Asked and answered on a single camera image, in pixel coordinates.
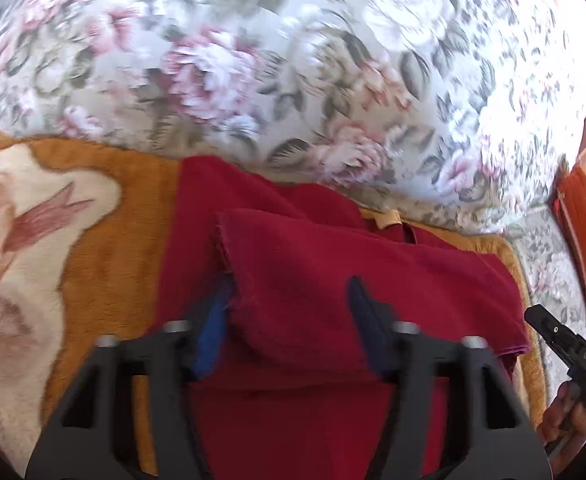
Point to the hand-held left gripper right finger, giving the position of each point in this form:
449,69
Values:
368,325

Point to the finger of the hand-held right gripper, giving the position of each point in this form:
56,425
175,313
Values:
548,325

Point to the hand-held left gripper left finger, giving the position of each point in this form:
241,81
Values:
212,330

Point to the red cloth garment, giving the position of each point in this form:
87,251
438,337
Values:
323,280

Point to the person's right hand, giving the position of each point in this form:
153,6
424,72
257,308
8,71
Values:
568,412

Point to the orange cushion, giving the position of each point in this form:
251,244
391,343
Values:
585,230

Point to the orange floral plush blanket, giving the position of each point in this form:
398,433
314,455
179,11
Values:
63,240

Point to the grey floral bedsheet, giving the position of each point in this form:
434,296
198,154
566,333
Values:
283,60

